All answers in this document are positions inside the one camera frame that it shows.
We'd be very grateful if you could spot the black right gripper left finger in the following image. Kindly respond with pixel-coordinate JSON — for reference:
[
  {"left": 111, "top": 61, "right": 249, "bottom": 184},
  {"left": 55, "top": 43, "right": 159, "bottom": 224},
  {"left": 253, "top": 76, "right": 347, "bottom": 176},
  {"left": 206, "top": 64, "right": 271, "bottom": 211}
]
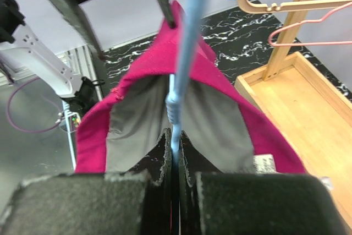
[{"left": 1, "top": 129, "right": 171, "bottom": 234}]

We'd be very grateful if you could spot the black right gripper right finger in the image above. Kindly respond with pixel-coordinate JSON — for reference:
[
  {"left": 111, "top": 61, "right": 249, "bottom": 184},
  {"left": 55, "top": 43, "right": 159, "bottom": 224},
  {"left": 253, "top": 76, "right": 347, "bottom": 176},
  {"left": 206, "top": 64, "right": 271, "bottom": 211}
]
[{"left": 179, "top": 134, "right": 349, "bottom": 234}]

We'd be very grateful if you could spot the blue wire hanger magenta skirt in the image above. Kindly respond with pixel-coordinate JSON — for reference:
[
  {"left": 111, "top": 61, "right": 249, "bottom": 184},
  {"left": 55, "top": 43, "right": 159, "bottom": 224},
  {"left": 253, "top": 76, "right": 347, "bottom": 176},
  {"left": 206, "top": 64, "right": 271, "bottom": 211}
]
[{"left": 166, "top": 0, "right": 206, "bottom": 166}]

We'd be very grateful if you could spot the pink wire hanger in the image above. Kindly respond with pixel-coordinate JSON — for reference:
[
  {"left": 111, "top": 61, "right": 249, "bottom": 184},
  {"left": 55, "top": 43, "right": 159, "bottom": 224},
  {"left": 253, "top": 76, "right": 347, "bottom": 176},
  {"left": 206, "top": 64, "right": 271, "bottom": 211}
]
[{"left": 268, "top": 2, "right": 351, "bottom": 47}]

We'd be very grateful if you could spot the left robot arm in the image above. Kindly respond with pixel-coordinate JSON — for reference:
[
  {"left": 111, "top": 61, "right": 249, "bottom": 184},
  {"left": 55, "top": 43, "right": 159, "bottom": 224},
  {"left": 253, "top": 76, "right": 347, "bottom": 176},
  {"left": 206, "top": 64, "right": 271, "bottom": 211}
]
[{"left": 1, "top": 0, "right": 105, "bottom": 103}]

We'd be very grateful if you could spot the wooden clothes rack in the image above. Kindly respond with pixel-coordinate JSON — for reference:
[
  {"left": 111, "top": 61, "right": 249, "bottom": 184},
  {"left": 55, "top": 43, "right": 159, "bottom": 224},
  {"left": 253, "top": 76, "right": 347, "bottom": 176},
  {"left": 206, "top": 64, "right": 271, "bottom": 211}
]
[{"left": 235, "top": 0, "right": 351, "bottom": 224}]

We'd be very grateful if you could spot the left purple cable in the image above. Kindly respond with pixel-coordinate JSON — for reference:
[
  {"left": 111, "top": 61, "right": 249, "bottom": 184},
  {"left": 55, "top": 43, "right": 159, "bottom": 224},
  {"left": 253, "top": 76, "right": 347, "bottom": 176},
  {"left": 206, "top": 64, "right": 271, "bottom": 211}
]
[{"left": 7, "top": 76, "right": 67, "bottom": 134}]

